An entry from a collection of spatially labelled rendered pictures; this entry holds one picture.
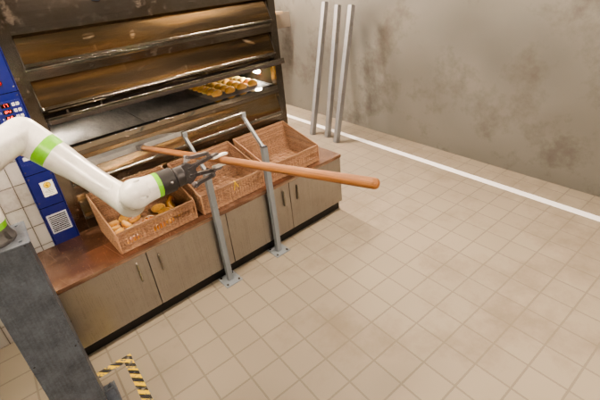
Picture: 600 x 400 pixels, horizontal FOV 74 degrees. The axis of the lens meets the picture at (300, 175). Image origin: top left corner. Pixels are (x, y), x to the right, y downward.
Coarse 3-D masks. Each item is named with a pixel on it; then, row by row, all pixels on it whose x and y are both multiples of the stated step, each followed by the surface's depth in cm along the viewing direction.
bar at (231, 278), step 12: (216, 120) 284; (228, 120) 288; (180, 132) 267; (192, 132) 273; (252, 132) 293; (264, 156) 291; (204, 168) 264; (216, 204) 275; (216, 216) 278; (276, 216) 317; (216, 228) 283; (276, 228) 321; (276, 240) 326; (276, 252) 331; (228, 264) 299; (228, 276) 302
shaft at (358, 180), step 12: (180, 156) 187; (204, 156) 166; (252, 168) 140; (264, 168) 133; (276, 168) 128; (288, 168) 123; (300, 168) 119; (324, 180) 112; (336, 180) 107; (348, 180) 103; (360, 180) 100; (372, 180) 98
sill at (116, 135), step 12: (240, 96) 333; (252, 96) 341; (192, 108) 313; (204, 108) 314; (156, 120) 295; (168, 120) 297; (120, 132) 277; (132, 132) 283; (84, 144) 264; (96, 144) 269
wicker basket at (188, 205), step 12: (156, 168) 299; (180, 192) 288; (96, 204) 275; (108, 204) 280; (180, 204) 270; (192, 204) 276; (96, 216) 269; (144, 216) 289; (156, 216) 259; (168, 216) 266; (180, 216) 272; (192, 216) 279; (108, 228) 252; (132, 228) 250; (144, 228) 256; (156, 228) 262; (168, 228) 268; (120, 240) 247; (144, 240) 261; (120, 252) 252
